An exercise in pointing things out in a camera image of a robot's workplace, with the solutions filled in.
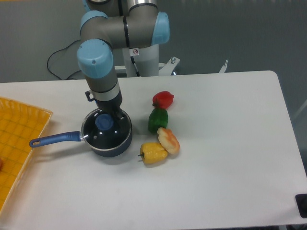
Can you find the yellow plastic basket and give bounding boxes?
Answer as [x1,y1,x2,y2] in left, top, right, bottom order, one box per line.
[0,97,53,212]

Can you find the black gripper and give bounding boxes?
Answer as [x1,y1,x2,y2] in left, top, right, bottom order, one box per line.
[95,92,128,136]

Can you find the red bell pepper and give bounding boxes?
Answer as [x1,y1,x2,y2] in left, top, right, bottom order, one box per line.
[152,91,174,109]

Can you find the green bell pepper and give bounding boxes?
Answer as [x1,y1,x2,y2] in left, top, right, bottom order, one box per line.
[148,108,168,134]

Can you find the glass lid blue knob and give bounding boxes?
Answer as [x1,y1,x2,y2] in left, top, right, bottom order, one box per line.
[82,109,132,157]

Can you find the blue saucepan with handle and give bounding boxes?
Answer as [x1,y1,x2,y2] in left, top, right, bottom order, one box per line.
[29,107,133,158]

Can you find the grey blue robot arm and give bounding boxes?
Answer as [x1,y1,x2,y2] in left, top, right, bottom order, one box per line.
[77,0,170,133]

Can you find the yellow bell pepper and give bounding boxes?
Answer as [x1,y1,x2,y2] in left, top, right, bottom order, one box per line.
[138,142,168,164]

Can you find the black corner object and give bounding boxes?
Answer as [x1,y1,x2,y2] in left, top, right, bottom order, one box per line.
[295,194,307,219]

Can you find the white bracket with bolt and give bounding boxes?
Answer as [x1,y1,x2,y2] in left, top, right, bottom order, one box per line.
[219,59,228,73]

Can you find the black floor cable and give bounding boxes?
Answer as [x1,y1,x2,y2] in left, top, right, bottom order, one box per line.
[47,39,83,81]

